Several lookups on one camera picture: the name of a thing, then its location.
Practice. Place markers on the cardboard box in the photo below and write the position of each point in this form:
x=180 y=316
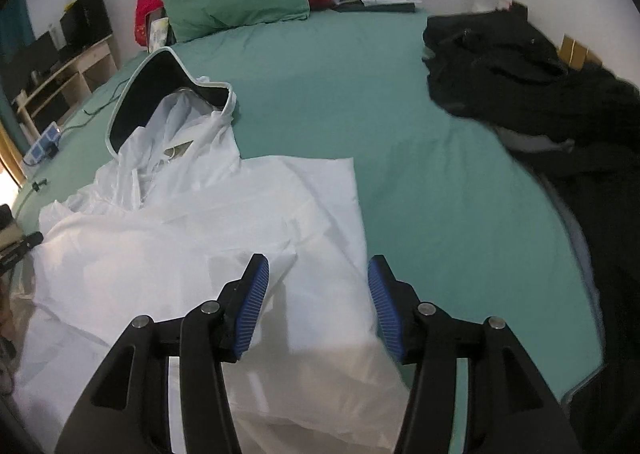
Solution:
x=575 y=53

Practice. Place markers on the green bed sheet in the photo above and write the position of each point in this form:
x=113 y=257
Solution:
x=380 y=124

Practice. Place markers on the white hooded jacket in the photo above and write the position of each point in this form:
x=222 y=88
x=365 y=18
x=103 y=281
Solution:
x=165 y=234

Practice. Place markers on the small white box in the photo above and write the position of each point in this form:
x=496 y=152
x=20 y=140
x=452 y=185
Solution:
x=487 y=1

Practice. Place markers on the pile of black clothes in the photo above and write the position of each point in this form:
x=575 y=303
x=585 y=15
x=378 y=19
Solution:
x=550 y=99

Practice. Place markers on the black monitor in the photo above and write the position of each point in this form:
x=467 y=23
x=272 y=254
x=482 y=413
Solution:
x=86 y=19

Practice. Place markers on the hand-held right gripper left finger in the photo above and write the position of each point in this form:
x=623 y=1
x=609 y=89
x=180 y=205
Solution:
x=254 y=299

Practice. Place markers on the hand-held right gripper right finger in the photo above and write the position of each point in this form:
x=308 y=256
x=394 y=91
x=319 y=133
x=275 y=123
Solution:
x=382 y=299

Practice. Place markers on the wooden shelf unit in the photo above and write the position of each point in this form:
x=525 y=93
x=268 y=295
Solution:
x=75 y=74

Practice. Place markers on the blue white power strip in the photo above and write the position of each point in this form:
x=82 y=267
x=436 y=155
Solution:
x=42 y=144

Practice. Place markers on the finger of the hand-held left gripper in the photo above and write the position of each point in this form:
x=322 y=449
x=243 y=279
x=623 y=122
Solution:
x=22 y=246

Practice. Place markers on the black charger adapter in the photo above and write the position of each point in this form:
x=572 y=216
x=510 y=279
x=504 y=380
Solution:
x=53 y=149

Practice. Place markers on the small black plug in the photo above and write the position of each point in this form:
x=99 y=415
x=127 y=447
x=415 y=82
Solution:
x=38 y=185

